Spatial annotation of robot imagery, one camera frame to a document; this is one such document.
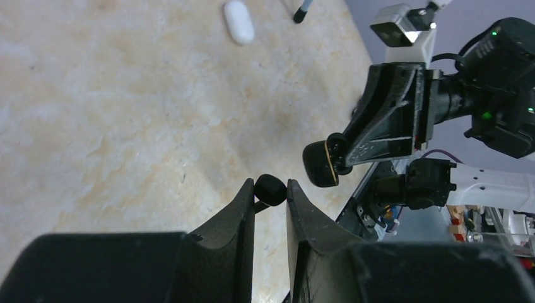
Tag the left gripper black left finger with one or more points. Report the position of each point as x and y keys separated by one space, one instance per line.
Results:
x=210 y=264

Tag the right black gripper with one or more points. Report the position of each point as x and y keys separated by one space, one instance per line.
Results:
x=376 y=125

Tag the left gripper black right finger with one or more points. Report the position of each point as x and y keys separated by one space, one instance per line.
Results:
x=327 y=263

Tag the small black case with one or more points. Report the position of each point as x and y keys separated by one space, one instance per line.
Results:
x=324 y=161

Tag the black earbud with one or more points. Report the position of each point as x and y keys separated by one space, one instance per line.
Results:
x=270 y=192

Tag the white earbud charging case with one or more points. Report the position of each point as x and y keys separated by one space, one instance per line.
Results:
x=239 y=22

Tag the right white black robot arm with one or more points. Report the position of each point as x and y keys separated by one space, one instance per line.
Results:
x=404 y=99

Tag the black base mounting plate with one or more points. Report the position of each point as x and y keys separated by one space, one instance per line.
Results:
x=359 y=216

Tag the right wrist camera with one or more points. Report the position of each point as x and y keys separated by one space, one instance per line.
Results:
x=408 y=34

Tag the grey camera tripod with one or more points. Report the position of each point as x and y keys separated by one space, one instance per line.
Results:
x=302 y=11

